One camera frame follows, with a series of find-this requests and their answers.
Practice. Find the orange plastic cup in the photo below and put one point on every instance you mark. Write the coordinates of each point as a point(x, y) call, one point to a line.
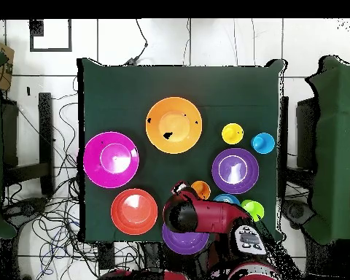
point(199, 188)

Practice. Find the purple plastic bowl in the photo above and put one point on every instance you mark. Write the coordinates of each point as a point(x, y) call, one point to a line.
point(221, 183)
point(183, 245)

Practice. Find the large orange plastic bowl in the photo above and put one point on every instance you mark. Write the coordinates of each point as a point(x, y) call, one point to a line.
point(175, 102)

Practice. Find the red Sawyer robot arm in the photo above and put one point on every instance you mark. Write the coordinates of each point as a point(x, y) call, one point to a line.
point(215, 215)

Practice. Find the blue plastic bowl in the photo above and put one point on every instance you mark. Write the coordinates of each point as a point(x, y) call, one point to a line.
point(226, 198)

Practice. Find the red-orange plastic bowl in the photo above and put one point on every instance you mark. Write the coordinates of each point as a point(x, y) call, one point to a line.
point(134, 224)

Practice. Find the lime green plastic cup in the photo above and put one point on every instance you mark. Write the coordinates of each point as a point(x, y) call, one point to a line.
point(252, 208)

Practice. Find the yellow plastic cup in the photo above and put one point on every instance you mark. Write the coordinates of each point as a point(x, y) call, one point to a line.
point(232, 134)

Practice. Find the large pink plastic bowl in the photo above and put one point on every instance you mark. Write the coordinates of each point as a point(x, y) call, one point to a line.
point(110, 175)

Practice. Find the blue plastic cup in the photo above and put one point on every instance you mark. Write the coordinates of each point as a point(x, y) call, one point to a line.
point(262, 144)

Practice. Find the dark green table cloth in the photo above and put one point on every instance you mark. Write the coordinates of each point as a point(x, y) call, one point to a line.
point(119, 87)

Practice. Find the cardboard box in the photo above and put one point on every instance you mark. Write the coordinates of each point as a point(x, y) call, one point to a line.
point(5, 58)

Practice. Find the black metal frame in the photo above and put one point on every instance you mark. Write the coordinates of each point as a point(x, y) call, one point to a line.
point(306, 131)
point(45, 131)

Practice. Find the black square floor frame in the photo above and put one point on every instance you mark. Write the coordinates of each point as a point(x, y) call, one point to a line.
point(31, 43)

